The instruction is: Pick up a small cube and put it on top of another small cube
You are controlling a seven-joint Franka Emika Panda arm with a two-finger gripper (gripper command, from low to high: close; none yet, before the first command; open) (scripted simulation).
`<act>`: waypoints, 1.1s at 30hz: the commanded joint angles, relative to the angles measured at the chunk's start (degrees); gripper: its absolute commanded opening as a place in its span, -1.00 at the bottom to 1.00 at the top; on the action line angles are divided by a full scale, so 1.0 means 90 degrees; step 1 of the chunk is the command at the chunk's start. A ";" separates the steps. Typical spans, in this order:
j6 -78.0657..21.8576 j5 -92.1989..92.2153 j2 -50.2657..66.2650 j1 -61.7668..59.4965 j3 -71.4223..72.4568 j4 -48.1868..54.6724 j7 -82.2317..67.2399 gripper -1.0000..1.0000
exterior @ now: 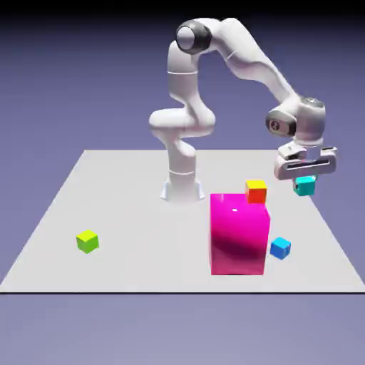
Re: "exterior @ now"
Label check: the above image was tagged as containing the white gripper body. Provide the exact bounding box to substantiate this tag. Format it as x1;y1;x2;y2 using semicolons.
273;145;339;181

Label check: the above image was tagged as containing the small teal cube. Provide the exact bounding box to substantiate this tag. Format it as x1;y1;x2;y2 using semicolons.
292;175;317;197

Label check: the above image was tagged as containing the small orange cube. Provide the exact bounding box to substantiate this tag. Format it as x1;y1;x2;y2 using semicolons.
245;179;268;205

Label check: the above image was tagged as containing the small blue cube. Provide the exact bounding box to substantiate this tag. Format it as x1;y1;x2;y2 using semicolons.
269;236;292;261

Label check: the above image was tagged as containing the small lime green cube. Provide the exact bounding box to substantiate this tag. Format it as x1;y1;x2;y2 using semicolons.
76;229;100;255

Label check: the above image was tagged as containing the large magenta box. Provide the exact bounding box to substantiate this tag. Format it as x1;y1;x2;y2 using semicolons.
210;192;271;277

